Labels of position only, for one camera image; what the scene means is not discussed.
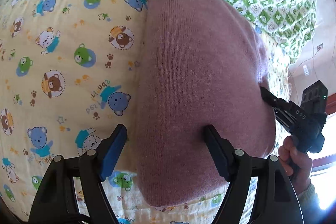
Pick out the pink knitted sweater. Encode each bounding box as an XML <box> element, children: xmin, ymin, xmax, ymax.
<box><xmin>133</xmin><ymin>0</ymin><xmax>276</xmax><ymax>207</ymax></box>

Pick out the person's right hand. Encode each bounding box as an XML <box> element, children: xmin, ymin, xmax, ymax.
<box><xmin>278</xmin><ymin>136</ymin><xmax>313</xmax><ymax>195</ymax></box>

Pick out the yellow cartoon bear quilt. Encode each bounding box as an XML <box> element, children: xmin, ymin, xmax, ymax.
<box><xmin>0</xmin><ymin>0</ymin><xmax>291</xmax><ymax>224</ymax></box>

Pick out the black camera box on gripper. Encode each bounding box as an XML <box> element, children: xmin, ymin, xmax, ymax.
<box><xmin>300</xmin><ymin>80</ymin><xmax>328</xmax><ymax>114</ymax></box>

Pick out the red wooden window frame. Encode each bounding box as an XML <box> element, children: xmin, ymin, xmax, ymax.
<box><xmin>312</xmin><ymin>154</ymin><xmax>336</xmax><ymax>172</ymax></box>

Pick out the white charger with cable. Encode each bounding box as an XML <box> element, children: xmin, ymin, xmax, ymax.
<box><xmin>288</xmin><ymin>50</ymin><xmax>319</xmax><ymax>77</ymax></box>

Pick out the white wall socket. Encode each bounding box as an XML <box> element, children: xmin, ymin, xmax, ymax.
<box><xmin>317</xmin><ymin>44</ymin><xmax>323</xmax><ymax>51</ymax></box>

